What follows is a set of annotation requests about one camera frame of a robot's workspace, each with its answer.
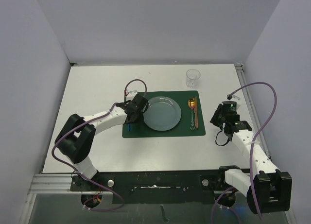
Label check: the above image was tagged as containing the dark green placemat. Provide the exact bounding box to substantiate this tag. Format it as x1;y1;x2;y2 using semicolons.
122;90;206;138

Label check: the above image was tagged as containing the copper knife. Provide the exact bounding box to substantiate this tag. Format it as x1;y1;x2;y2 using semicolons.
193;96;199;129

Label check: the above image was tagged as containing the teal round plate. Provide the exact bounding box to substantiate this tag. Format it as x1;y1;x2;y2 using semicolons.
144;96;182;131

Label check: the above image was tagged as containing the gold iridescent spoon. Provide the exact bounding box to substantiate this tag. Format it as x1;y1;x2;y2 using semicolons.
188;97;196;131

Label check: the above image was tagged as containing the clear plastic cup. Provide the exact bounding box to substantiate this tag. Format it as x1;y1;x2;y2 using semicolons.
186;69;201;88

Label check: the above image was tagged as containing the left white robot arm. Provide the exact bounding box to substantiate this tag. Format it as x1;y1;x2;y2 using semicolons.
52;91;148;190

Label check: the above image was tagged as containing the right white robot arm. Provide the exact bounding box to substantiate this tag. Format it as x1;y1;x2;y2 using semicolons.
210;101;292;214

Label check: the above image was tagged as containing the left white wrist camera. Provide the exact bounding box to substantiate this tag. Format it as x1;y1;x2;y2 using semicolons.
125;90;138;97

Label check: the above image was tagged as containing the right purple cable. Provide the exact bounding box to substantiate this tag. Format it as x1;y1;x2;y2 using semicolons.
210;82;278;224

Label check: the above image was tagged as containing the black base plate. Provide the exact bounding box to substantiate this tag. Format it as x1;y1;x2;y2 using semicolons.
69;169;246;206

